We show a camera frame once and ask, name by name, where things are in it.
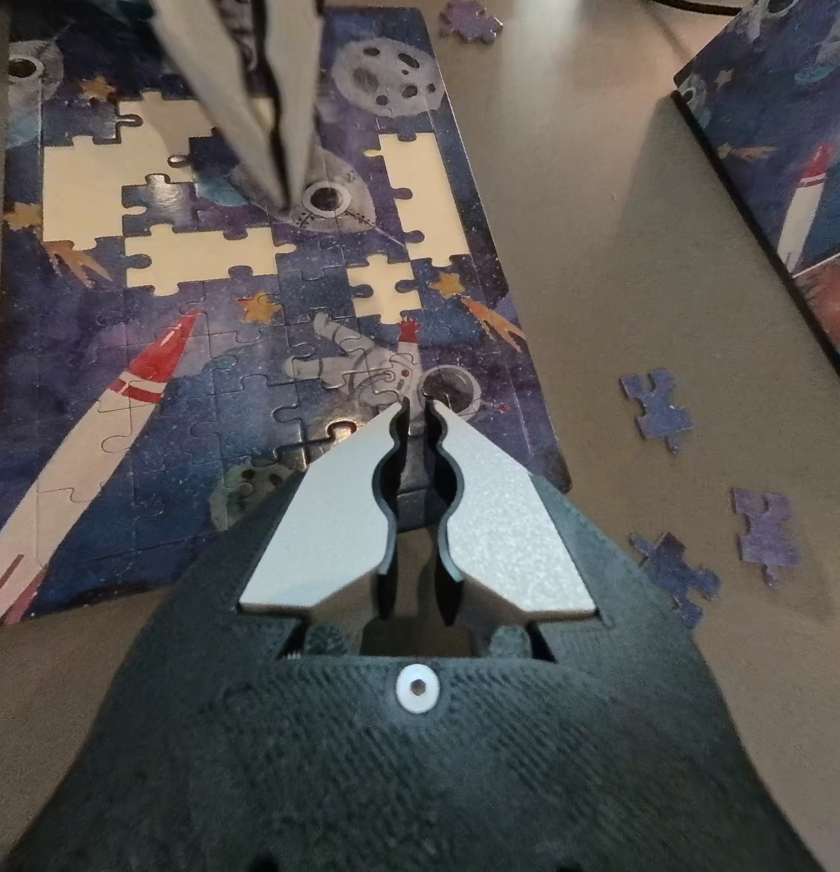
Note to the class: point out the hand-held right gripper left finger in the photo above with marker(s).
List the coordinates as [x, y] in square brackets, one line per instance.
[311, 545]

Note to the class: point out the blue jigsaw puzzle piece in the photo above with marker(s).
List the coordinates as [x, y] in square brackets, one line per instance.
[675, 579]
[767, 535]
[471, 20]
[658, 409]

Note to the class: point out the space jigsaw puzzle board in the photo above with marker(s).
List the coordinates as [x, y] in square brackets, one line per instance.
[222, 422]

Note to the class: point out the black pouch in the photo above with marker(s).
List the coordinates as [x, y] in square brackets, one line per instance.
[692, 5]

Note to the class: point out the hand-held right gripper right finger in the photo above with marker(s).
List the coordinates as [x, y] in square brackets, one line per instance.
[522, 545]

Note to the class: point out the colourful jigsaw puzzle box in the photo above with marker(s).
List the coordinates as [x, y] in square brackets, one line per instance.
[788, 136]

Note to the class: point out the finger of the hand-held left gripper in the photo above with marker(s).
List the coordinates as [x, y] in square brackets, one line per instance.
[297, 82]
[215, 82]

